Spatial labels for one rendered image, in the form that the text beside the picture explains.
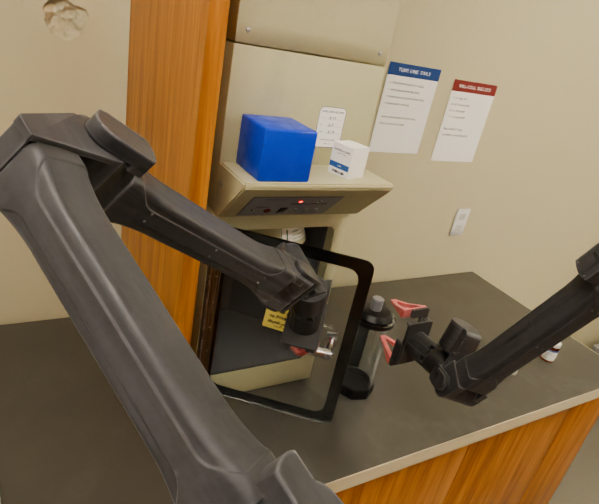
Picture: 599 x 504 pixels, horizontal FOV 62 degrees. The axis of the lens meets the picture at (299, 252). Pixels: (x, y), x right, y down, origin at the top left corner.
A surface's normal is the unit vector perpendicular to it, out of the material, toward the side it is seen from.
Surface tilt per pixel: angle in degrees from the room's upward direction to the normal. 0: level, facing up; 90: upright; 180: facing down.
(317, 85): 90
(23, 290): 90
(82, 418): 0
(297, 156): 90
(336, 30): 90
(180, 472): 68
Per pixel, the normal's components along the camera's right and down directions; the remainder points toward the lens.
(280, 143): 0.47, 0.45
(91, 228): 0.74, -0.62
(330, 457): 0.18, -0.89
